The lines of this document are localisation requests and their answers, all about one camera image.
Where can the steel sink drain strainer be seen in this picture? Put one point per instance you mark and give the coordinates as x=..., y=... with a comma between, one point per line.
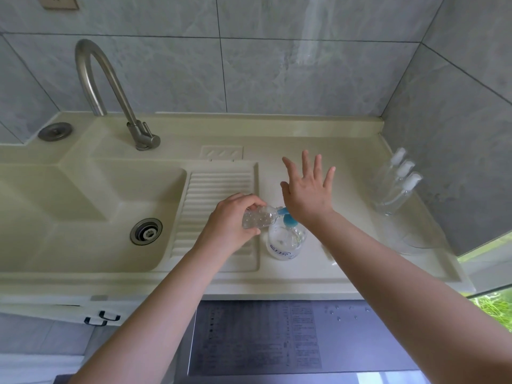
x=146, y=231

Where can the person's left forearm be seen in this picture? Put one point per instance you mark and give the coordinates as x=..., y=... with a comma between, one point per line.
x=136, y=327

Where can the grey washing machine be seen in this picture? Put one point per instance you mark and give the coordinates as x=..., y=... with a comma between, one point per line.
x=360, y=339

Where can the small clear bottle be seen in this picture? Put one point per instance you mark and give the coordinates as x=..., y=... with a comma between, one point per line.
x=388, y=191
x=260, y=217
x=394, y=203
x=384, y=177

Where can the curved steel faucet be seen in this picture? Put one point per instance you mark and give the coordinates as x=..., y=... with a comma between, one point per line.
x=120, y=95

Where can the round steel hole cover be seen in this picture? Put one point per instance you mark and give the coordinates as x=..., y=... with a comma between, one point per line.
x=55, y=131

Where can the person's left hand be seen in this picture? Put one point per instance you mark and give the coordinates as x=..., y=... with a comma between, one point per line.
x=226, y=229

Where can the clear hand sanitizer pump bottle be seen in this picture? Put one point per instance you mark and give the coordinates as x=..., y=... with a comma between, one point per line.
x=286, y=241

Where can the cream sink with washboard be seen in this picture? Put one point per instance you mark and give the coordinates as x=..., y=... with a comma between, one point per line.
x=48, y=207

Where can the glass window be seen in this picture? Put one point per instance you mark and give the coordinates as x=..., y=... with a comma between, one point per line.
x=492, y=275

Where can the beige wall socket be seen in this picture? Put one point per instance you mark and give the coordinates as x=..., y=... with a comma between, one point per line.
x=58, y=1

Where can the white cabinet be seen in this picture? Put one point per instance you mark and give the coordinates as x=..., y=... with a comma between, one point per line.
x=40, y=309

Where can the person's right hand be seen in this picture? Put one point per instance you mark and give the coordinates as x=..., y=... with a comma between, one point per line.
x=308, y=193

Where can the person's right forearm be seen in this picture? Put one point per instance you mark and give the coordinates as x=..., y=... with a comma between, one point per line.
x=412, y=303

